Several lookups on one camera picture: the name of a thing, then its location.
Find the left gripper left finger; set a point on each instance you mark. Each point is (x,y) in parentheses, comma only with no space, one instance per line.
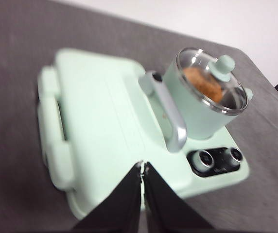
(119,206)

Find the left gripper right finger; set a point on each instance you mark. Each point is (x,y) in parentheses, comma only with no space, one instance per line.
(168,208)

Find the brown potato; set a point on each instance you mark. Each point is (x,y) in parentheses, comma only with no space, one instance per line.
(197,80)

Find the glass pot lid green knob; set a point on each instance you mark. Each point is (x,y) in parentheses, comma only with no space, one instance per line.
(222,65)

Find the mint green breakfast maker base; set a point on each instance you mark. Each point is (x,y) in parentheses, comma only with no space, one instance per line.
(192,185)

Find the silver control knob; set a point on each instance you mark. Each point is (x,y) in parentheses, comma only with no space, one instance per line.
(204,158)
(235,155)

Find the mint green griddle cover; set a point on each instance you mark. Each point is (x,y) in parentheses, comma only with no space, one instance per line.
(100,109)

